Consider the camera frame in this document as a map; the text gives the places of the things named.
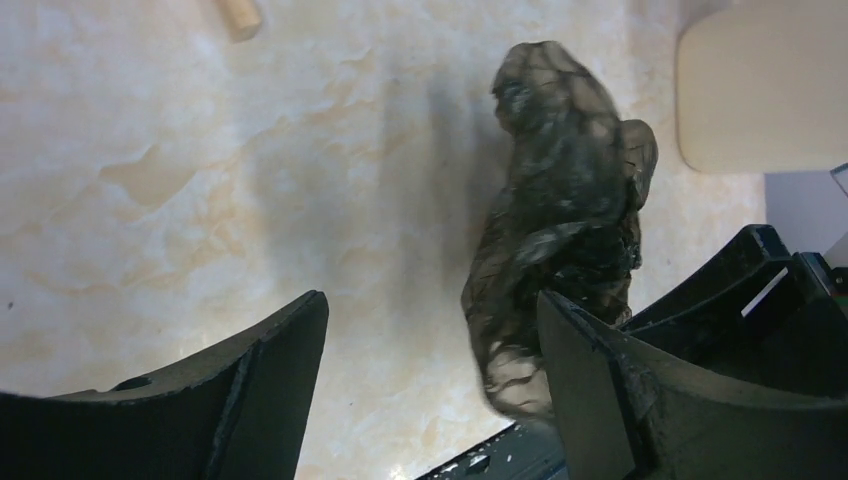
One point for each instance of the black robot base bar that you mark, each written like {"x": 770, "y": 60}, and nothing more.
{"x": 520, "y": 451}

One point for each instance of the wooden clothes rack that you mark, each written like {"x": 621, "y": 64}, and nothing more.
{"x": 242, "y": 18}

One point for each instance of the dark translucent trash bag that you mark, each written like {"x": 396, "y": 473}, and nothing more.
{"x": 566, "y": 220}

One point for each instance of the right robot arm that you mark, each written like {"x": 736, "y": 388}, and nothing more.
{"x": 740, "y": 372}

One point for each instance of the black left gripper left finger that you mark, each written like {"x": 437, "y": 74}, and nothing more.
{"x": 235, "y": 410}

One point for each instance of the cream plastic trash bin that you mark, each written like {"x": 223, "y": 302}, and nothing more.
{"x": 762, "y": 88}

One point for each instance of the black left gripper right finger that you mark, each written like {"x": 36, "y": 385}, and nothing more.
{"x": 625, "y": 409}

